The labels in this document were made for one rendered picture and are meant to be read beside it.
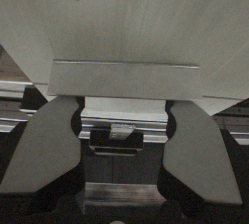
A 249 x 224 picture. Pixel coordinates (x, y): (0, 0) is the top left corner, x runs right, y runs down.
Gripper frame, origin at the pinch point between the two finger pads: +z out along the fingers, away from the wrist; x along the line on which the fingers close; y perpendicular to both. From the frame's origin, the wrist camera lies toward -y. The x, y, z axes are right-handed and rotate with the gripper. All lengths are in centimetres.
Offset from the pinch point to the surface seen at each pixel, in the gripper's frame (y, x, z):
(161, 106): 3.7, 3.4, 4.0
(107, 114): 6.8, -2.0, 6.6
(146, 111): 5.2, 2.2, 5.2
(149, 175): 55, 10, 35
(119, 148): 24.2, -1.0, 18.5
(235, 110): 23, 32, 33
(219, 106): 3.5, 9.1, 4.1
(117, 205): 15.1, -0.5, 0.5
